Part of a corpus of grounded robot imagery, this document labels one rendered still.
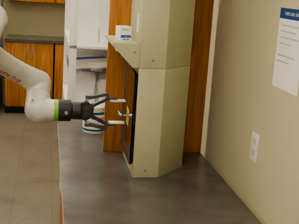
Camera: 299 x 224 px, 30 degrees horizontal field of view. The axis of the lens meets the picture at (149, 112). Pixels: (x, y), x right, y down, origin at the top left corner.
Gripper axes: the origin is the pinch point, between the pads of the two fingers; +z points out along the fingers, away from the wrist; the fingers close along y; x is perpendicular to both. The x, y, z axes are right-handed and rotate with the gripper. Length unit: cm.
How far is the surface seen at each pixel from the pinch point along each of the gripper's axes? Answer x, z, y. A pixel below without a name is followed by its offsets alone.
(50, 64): 490, -26, -52
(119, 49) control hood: -10.9, -2.6, 28.3
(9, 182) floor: 235, -61, -119
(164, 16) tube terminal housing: -11.0, 14.9, 42.1
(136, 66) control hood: -10.9, 4.5, 21.7
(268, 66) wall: -41, 49, 28
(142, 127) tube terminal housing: -10.9, 8.7, -4.1
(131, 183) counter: -18.4, 4.3, -26.2
